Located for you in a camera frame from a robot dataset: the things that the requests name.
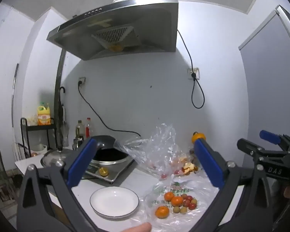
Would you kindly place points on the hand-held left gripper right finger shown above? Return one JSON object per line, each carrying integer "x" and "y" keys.
{"x": 209, "y": 164}

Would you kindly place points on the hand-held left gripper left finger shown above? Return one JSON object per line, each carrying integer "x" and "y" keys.
{"x": 83, "y": 164}

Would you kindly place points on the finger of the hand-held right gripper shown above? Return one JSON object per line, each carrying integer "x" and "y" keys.
{"x": 270, "y": 136}
{"x": 247, "y": 146}

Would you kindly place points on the white plate with dark rim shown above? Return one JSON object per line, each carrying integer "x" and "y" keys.
{"x": 113, "y": 201}

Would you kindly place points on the orange tangerine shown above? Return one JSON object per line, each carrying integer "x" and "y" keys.
{"x": 162, "y": 212}
{"x": 177, "y": 200}
{"x": 169, "y": 196}

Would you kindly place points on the printed plastic bag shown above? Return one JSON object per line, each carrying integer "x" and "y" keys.
{"x": 149, "y": 212}

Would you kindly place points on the person's left hand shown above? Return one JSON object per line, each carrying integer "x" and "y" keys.
{"x": 139, "y": 227}

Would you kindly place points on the orange peels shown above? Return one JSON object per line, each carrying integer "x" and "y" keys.
{"x": 188, "y": 167}

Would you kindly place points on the small steel cup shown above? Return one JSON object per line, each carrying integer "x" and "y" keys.
{"x": 77, "y": 143}

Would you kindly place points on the orange with stem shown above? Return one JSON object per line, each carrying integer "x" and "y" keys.
{"x": 198, "y": 137}

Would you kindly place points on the steel pot lid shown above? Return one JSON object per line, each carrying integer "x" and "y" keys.
{"x": 52, "y": 158}

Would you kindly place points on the cooking oil bottle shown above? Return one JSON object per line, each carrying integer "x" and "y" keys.
{"x": 80, "y": 130}

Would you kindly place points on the steel induction cooker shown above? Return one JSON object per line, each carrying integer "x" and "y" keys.
{"x": 116, "y": 174}

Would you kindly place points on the white plastic container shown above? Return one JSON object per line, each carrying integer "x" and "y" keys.
{"x": 40, "y": 148}

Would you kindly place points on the black umbrella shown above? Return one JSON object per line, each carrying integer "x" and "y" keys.
{"x": 61, "y": 116}

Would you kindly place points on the grey cabinet door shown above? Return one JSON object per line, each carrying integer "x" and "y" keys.
{"x": 268, "y": 77}

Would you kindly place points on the clear plastic bag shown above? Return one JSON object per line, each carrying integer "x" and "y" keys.
{"x": 149, "y": 149}

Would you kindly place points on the yellow detergent bottle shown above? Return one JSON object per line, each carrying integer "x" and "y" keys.
{"x": 44, "y": 117}

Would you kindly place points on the black metal rack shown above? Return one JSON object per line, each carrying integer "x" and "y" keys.
{"x": 23, "y": 135}

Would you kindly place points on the steel range hood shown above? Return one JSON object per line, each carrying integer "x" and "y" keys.
{"x": 135, "y": 17}

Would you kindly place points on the white wall socket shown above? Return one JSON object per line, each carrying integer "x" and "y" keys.
{"x": 82, "y": 79}
{"x": 190, "y": 70}

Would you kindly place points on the white wall pipe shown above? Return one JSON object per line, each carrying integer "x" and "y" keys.
{"x": 14, "y": 89}

